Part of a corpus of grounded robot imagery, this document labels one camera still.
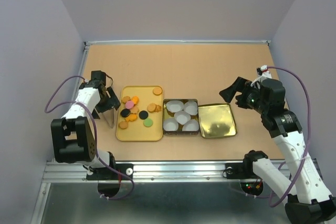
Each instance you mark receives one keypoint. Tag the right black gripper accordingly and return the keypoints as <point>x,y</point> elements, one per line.
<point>242,85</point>

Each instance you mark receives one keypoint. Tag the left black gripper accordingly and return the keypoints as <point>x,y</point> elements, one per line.
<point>112,101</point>

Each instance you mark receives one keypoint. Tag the metal tongs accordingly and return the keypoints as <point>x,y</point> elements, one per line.
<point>108,117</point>

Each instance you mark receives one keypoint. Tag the orange fish cookie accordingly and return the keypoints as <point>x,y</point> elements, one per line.
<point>131,118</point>

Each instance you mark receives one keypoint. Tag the round tan cookie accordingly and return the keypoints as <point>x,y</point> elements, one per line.
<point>151,107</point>
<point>157,91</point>

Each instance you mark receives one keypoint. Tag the green round cookie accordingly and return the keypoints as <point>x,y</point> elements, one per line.
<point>148,122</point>

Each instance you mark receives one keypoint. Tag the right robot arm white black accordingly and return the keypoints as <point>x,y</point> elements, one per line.
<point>305,197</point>

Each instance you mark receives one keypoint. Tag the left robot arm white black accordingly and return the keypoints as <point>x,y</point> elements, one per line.
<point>74,135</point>

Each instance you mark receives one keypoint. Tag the tan cookie top left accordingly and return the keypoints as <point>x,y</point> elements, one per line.
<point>125,99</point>

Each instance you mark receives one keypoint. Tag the black round cookie left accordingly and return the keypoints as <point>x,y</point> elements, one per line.
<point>125,113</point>

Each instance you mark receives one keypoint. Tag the black round cookie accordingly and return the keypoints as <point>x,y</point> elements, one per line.
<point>125,113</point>
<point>143,114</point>

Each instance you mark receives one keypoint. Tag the pink round cookie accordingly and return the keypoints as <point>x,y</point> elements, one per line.
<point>129,104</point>

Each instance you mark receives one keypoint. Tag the orange flower cookie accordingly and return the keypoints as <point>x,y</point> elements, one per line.
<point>135,99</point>

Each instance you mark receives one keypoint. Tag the tan cookie bottom left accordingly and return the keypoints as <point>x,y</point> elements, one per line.
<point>123,125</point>

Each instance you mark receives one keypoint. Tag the gold tin lid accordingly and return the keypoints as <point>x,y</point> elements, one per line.
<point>216,121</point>

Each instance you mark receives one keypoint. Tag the gold rectangular tray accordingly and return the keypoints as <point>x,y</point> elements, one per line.
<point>136,131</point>

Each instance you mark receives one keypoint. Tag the black round cookie right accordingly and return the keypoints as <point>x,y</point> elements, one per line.
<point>143,114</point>

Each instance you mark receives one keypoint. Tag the white paper cup top right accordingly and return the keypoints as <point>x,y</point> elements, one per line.
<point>191,107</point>

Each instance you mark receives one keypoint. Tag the white paper cup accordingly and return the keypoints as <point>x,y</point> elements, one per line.
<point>191,126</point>
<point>191,107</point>
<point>174,106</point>
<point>182,117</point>
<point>170,125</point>

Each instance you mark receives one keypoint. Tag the white paper cup bottom right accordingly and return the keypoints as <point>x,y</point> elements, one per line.
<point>191,126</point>

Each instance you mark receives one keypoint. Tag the white paper cup centre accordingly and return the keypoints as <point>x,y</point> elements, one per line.
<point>182,117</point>

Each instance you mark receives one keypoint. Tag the square cookie tin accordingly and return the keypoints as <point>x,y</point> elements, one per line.
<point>167,114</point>

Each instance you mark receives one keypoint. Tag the white paper cup top left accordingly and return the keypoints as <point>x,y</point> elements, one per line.
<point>174,106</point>

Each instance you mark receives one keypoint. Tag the white paper cup bottom left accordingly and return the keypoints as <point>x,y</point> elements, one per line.
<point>170,125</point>

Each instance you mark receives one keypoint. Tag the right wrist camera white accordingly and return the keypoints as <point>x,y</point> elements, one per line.
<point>263,73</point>

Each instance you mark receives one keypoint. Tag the aluminium rail frame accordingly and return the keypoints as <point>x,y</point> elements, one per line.
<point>176,178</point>

